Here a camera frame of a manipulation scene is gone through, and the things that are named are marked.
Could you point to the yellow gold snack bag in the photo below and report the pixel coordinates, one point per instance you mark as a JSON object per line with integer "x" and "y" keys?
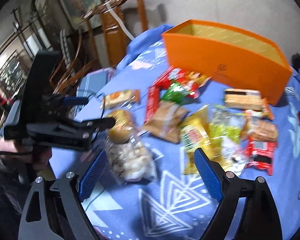
{"x": 194, "y": 135}

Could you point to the orange label biscuit pack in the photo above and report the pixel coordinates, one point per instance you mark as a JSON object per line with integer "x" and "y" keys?
{"x": 121, "y": 98}

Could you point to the red wafer snack bag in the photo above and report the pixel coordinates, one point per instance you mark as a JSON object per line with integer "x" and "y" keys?
{"x": 191, "y": 81}

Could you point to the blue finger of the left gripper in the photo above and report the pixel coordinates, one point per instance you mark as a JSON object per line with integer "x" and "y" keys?
{"x": 68, "y": 134}
{"x": 58, "y": 100}

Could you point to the small red snack packet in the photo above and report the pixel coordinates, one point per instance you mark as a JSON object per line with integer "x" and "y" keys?
{"x": 260, "y": 155}

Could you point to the green snack packet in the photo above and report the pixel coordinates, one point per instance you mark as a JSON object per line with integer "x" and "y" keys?
{"x": 176, "y": 93}

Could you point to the orange noodle snack packet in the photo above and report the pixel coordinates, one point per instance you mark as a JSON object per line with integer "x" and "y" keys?
{"x": 266, "y": 111}

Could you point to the brown bread pack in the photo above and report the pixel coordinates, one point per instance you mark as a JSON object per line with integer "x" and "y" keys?
{"x": 258, "y": 129}

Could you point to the yellow green snack pack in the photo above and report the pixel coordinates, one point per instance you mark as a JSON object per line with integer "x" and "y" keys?
{"x": 225, "y": 125}

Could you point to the person's left hand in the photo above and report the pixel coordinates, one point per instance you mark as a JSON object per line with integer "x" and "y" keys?
{"x": 24, "y": 154}

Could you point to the orange cardboard box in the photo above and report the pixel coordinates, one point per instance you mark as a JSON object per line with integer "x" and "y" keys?
{"x": 233, "y": 56}

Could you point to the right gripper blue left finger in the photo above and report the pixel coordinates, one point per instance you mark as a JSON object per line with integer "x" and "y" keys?
{"x": 53, "y": 209}

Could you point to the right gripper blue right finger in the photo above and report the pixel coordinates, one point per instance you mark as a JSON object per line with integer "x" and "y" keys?
{"x": 259, "y": 219}

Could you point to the framed wall painting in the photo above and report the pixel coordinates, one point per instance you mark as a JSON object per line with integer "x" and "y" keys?
{"x": 77, "y": 2}

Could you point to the folded blue striped cloth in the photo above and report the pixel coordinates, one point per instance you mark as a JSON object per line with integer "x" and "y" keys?
{"x": 93, "y": 82}

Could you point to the long red biscuit box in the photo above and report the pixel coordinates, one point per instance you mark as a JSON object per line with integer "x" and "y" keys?
{"x": 152, "y": 103}

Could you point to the brown paper snack bag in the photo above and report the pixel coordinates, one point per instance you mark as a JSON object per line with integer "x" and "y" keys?
{"x": 165, "y": 121}

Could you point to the sesame cracker pack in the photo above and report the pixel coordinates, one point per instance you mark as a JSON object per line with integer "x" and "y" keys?
{"x": 243, "y": 99}

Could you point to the blue patterned tablecloth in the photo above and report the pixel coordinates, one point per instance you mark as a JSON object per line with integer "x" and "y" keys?
{"x": 175, "y": 205}

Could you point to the carved wooden chair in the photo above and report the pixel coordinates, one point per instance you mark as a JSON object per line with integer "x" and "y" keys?
{"x": 66, "y": 77}

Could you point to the clear bag white candies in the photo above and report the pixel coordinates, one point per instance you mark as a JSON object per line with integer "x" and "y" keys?
{"x": 131, "y": 162}

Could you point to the small bread bun pack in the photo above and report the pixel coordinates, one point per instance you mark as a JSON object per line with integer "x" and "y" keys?
{"x": 124, "y": 127}

